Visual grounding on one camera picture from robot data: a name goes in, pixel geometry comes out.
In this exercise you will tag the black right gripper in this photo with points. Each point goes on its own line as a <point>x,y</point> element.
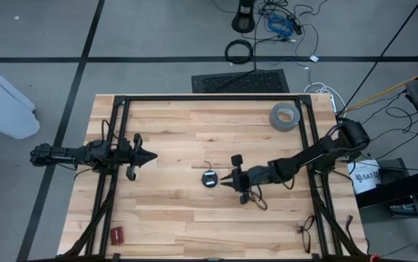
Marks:
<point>241,180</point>

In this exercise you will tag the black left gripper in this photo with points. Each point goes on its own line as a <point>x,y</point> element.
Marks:
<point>136,160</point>

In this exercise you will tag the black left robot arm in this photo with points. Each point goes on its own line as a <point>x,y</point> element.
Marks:
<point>85,154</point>

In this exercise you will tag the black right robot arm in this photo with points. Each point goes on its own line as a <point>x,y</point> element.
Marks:
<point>303,158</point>

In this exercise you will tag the black eyeglasses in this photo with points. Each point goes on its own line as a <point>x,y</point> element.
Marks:
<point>300,229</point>

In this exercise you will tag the red ridged block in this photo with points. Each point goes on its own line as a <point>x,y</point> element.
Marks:
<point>117,236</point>

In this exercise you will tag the black floor mat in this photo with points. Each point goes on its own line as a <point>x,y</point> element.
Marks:
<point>238,82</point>

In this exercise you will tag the white power strip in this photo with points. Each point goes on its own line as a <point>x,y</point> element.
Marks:
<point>333,103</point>

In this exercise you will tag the white plug adapter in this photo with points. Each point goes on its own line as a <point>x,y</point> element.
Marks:
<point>314,58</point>

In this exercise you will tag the thin black slanted strut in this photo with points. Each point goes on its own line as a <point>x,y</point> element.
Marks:
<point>382,54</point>

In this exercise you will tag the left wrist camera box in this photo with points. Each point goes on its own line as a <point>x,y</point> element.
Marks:
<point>123,152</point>

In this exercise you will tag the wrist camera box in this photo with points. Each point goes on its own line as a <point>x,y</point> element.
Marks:
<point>261,174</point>
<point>123,152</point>

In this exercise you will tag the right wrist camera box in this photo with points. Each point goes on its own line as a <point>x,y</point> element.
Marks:
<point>261,174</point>

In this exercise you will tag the grey duct tape roll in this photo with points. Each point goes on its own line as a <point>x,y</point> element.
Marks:
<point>276,122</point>

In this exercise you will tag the black aluminium table frame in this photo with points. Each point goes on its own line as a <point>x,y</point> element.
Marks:
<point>212,98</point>

